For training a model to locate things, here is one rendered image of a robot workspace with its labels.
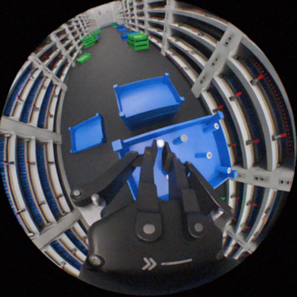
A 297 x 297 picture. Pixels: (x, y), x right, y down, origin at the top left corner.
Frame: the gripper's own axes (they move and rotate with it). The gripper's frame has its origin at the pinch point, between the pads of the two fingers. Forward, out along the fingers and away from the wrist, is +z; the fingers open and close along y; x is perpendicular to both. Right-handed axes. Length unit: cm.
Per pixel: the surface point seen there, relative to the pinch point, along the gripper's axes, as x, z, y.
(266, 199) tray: -11, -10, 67
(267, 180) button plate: -2, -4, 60
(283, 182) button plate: 3, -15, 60
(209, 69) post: 48, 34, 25
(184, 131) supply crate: 4.0, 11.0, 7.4
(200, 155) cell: -0.5, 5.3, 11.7
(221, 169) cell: -2.9, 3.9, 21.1
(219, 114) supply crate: 11.8, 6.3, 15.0
